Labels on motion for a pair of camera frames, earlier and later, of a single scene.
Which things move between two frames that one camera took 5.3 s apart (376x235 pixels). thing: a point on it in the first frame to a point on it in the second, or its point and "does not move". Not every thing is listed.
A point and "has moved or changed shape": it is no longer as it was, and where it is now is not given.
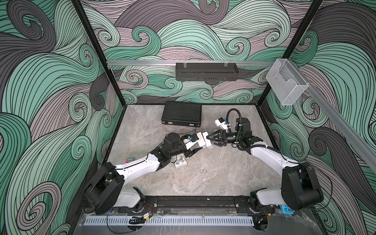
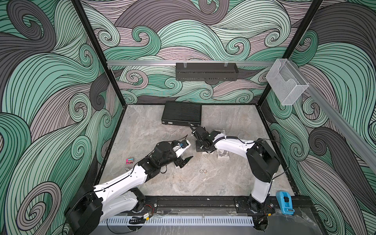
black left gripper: [188, 154] to [178, 162]
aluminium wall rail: [173, 62] does not move
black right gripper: [224, 135] to [198, 148]
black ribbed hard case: [182, 113] does not move
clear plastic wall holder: [285, 82] does not move
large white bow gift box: [203, 141] has moved or changed shape
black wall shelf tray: [206, 72] does not move
